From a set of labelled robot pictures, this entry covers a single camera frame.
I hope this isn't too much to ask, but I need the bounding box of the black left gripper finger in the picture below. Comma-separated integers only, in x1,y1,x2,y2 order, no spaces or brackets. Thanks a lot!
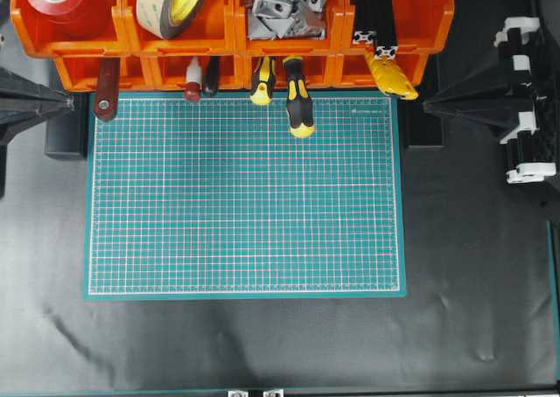
1,67,75,143

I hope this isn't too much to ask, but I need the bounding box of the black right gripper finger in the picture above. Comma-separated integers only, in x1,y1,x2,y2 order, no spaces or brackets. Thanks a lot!
423,71,521,137

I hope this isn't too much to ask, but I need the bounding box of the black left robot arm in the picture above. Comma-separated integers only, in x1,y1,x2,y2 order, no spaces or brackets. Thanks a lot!
1,67,75,198

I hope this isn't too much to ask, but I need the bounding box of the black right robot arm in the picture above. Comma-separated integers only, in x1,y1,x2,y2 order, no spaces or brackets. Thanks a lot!
423,17,559,223

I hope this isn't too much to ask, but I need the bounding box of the orange container rack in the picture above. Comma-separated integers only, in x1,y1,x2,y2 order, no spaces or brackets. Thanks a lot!
10,0,455,94

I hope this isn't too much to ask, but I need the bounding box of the pile of grey corner brackets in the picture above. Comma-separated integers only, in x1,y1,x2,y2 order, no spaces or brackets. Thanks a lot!
245,0,328,40

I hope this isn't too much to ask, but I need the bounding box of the red tape roll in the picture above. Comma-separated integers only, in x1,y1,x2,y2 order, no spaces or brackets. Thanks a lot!
27,0,110,38

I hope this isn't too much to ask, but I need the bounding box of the yellow utility knife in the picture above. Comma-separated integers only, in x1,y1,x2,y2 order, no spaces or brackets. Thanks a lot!
364,46,418,101

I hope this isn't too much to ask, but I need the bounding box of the black aluminium profile right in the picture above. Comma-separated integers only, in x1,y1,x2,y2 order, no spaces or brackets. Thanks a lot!
375,0,398,59

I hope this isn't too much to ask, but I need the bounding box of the black aluminium profile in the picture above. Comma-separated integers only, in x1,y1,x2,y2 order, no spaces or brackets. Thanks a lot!
353,0,376,45
375,0,398,59

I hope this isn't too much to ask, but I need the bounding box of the black aluminium profile left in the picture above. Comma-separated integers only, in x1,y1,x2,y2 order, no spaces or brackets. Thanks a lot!
353,0,376,45

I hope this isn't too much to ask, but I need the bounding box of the cream double-sided tape roll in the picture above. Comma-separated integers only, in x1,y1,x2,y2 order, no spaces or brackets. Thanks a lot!
136,0,204,39

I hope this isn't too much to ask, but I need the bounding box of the dark red black pen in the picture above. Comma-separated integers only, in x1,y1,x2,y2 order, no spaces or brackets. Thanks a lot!
203,56,220,97

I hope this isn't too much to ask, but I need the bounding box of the long yellow black screwdriver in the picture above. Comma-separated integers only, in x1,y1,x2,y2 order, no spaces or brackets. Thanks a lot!
283,56,315,139

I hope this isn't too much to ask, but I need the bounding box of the green cutting mat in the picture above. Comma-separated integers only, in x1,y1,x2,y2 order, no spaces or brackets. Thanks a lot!
84,91,407,301

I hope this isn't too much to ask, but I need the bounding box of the short yellow black screwdriver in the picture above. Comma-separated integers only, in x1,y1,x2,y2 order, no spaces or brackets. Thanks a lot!
250,56,277,106

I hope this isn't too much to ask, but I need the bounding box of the dark red handled tool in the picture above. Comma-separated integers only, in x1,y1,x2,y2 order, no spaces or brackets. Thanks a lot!
94,58,120,122

